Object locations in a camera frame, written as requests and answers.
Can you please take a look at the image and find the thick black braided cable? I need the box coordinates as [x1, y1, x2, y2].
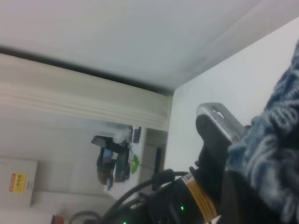
[104, 169, 190, 224]

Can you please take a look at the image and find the silver metal camera bracket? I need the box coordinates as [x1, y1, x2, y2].
[196, 102, 246, 147]

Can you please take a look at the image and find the white box with yellow label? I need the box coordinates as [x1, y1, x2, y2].
[0, 156, 39, 208]

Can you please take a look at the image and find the green object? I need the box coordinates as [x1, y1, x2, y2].
[130, 154, 141, 175]

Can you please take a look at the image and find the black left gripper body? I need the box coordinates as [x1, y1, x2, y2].
[193, 114, 232, 203]

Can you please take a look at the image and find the dark monitor and desk equipment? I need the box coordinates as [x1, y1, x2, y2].
[91, 135, 131, 189]

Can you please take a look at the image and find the blue denim shorts basketball print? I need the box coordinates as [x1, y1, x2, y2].
[228, 38, 299, 224]

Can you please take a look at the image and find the dark vertical post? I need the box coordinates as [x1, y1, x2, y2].
[151, 147, 162, 191]

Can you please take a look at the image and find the scuffed right gripper finger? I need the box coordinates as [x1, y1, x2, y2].
[221, 170, 282, 224]

